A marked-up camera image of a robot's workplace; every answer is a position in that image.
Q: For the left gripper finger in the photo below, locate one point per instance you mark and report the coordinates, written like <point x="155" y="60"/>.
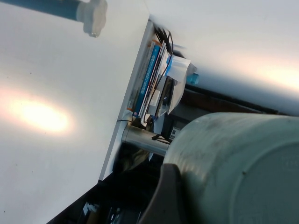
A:
<point x="168" y="200"/>

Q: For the green plastic cup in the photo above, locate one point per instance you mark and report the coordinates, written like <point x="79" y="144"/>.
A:
<point x="233" y="168"/>

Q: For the blue cup stand with pegs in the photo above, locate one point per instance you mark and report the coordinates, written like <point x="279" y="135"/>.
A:
<point x="58" y="8"/>

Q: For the metal table leg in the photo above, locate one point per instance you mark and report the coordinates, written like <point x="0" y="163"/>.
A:
<point x="144" y="141"/>

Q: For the black device with label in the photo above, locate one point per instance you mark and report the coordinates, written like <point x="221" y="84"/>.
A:
<point x="174" y="128"/>

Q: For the white power adapter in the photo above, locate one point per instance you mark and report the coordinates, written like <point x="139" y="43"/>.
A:
<point x="154" y="98"/>

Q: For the small cyan box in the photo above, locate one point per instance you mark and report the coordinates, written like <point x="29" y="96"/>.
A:
<point x="194" y="78"/>

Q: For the blue book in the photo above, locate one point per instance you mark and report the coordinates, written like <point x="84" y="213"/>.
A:
<point x="149" y="74"/>

